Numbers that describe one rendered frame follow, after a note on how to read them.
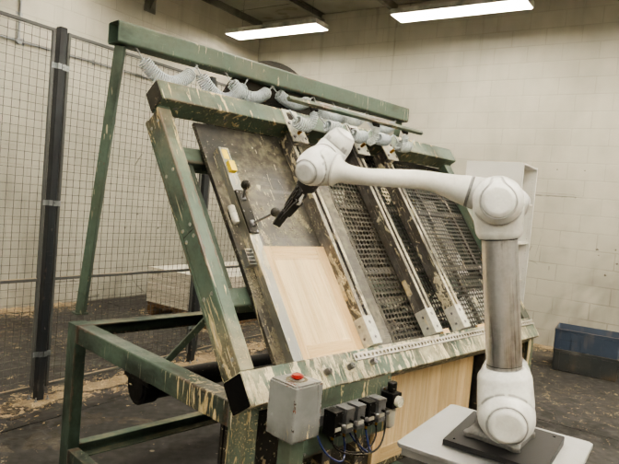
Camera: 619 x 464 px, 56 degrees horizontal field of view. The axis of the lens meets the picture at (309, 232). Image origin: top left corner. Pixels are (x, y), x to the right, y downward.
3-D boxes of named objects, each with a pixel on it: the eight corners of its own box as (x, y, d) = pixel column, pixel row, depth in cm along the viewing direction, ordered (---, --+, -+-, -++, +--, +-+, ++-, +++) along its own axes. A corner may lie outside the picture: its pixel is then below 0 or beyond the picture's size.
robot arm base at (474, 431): (539, 432, 193) (541, 416, 193) (518, 454, 176) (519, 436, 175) (486, 415, 204) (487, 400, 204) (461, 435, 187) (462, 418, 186)
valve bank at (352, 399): (328, 476, 193) (334, 405, 192) (298, 459, 203) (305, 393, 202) (414, 441, 229) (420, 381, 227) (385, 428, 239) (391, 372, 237)
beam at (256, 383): (232, 418, 189) (251, 407, 183) (221, 383, 194) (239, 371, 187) (524, 342, 347) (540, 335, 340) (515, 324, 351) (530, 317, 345)
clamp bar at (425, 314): (423, 339, 271) (462, 318, 256) (332, 135, 314) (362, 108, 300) (434, 336, 278) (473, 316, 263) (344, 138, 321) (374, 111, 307)
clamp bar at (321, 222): (358, 351, 237) (401, 328, 223) (267, 121, 281) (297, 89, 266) (374, 348, 244) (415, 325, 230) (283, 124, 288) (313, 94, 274)
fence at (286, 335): (286, 365, 208) (294, 362, 206) (213, 152, 243) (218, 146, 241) (297, 364, 212) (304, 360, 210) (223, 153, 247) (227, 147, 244)
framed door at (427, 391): (367, 464, 276) (370, 466, 275) (378, 351, 273) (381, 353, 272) (462, 424, 340) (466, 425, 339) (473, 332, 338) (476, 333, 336)
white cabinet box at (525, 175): (502, 366, 580) (524, 162, 569) (447, 353, 612) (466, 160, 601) (517, 355, 631) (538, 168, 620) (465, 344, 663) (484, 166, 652)
